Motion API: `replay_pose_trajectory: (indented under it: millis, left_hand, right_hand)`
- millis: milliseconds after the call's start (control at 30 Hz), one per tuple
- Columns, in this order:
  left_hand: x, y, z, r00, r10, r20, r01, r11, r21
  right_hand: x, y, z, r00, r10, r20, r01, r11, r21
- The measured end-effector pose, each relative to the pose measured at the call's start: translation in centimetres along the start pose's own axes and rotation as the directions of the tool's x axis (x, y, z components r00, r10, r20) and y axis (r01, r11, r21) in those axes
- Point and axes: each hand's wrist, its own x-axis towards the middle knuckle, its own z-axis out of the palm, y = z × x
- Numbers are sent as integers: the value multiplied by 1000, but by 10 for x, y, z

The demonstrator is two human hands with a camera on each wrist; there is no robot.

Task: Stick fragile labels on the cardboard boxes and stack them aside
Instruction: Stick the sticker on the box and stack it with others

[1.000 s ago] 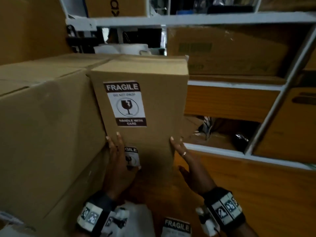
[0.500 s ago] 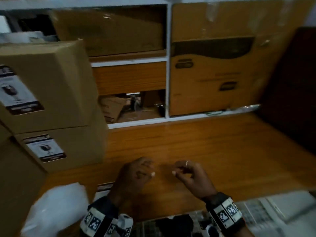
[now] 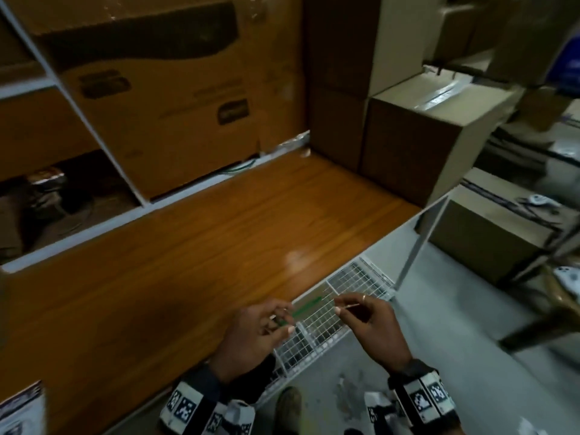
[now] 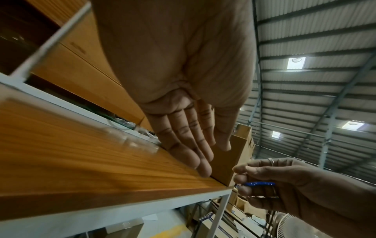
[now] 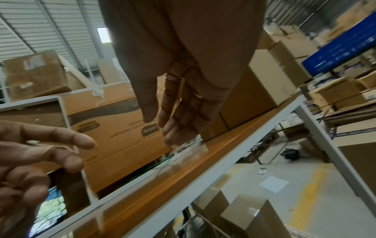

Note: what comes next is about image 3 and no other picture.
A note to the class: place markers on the person's left hand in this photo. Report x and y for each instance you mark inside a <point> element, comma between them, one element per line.
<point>249,339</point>

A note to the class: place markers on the person's right hand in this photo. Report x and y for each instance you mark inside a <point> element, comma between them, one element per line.
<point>376,330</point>

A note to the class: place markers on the stack of fragile stickers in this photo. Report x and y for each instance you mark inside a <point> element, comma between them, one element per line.
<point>22,409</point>

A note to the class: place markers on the person's foot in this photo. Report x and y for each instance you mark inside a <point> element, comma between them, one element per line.
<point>288,412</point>

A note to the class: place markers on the cardboard box dark tape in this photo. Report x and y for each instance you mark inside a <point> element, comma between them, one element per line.
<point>489,240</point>

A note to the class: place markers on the barcode printed cardboard box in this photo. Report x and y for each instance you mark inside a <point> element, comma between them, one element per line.
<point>11,231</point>

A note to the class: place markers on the pile of distant cardboard boxes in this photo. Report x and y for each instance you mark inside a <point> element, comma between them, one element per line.
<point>512,36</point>

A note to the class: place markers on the plastic wrapped cardboard box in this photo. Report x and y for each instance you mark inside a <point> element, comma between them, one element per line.
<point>113,11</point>

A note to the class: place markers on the brown envelope green edge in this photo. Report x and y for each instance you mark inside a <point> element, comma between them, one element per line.
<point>312,303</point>

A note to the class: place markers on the right wrist tracker band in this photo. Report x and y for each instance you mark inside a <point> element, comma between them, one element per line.
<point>423,394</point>

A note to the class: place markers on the wrist tracker band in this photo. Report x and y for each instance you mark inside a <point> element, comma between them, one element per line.
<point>190,400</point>
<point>423,394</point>

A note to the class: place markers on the left wrist tracker band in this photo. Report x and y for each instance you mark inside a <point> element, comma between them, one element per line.
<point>190,400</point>

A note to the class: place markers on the white metal desk leg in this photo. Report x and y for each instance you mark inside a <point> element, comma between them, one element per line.
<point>421,249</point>

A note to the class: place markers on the white handheld controller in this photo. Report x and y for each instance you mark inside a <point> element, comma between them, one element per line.
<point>541,200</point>
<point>568,280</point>

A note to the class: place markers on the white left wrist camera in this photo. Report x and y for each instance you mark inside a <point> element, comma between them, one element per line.
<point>233,419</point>

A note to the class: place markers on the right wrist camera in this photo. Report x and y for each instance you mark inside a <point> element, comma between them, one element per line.
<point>383,414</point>

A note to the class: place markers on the wooden shelf unit white frame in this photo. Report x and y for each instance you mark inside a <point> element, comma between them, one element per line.
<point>50,126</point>

